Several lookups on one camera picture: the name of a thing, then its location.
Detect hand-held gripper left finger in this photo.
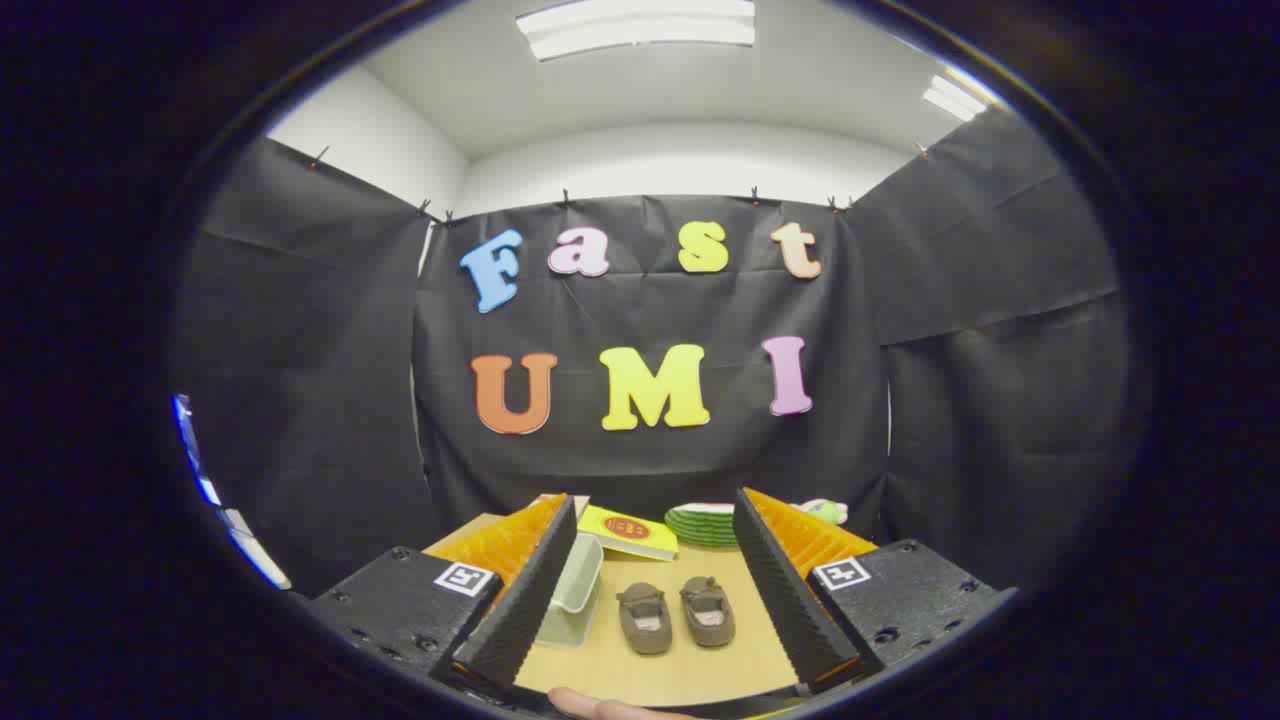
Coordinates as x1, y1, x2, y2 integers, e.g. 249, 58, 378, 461
300, 493, 579, 701

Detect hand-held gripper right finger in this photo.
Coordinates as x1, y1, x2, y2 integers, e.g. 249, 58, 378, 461
733, 488, 1019, 691

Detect grey-green fabric storage box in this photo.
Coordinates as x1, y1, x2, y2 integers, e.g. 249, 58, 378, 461
535, 533, 605, 648

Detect brown fuzzy shoe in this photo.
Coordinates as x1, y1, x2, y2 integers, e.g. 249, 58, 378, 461
680, 576, 737, 648
616, 582, 674, 656

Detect watermelon slice plush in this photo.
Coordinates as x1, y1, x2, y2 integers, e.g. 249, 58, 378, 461
665, 503, 741, 548

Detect yellow book with red circle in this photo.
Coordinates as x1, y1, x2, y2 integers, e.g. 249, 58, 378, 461
577, 505, 679, 562

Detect ceiling light panel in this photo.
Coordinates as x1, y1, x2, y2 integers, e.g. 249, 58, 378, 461
515, 0, 758, 61
920, 75, 991, 123

